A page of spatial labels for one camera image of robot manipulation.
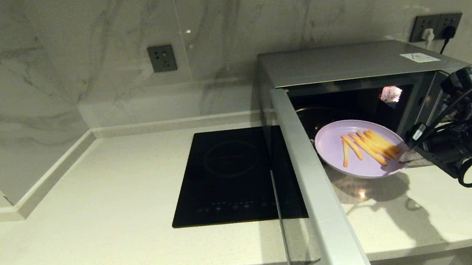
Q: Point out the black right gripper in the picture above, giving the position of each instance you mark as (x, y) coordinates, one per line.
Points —
(435, 149)

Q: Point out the lavender round plate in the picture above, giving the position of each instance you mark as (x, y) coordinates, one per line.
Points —
(331, 148)

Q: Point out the dark glass microwave door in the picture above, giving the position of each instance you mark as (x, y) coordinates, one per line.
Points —
(312, 177)

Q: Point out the grey single wall socket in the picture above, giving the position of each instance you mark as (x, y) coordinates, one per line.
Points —
(162, 59)

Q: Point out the grey double wall socket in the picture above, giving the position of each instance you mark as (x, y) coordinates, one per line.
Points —
(439, 20)

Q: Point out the black induction cooktop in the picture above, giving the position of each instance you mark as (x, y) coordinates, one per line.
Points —
(223, 174)

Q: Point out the silver Panasonic microwave oven body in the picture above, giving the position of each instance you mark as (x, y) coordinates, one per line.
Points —
(343, 62)

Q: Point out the white power plug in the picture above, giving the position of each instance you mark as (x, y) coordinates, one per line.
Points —
(428, 35)

